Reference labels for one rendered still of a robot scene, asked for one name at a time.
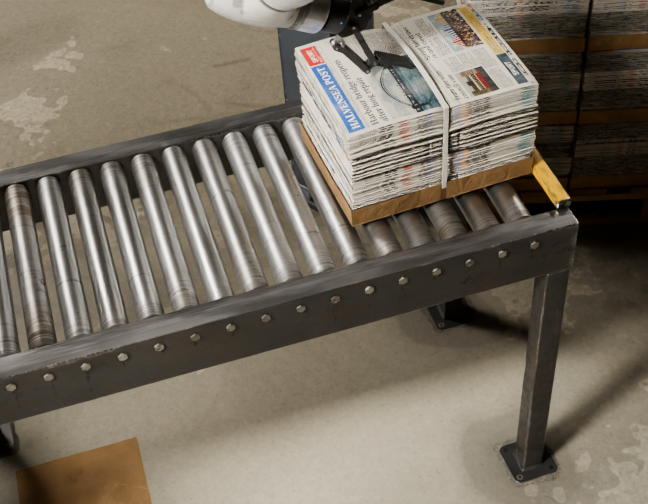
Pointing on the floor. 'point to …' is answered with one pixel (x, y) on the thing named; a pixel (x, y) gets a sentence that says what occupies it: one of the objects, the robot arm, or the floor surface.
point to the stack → (590, 97)
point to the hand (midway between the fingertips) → (419, 30)
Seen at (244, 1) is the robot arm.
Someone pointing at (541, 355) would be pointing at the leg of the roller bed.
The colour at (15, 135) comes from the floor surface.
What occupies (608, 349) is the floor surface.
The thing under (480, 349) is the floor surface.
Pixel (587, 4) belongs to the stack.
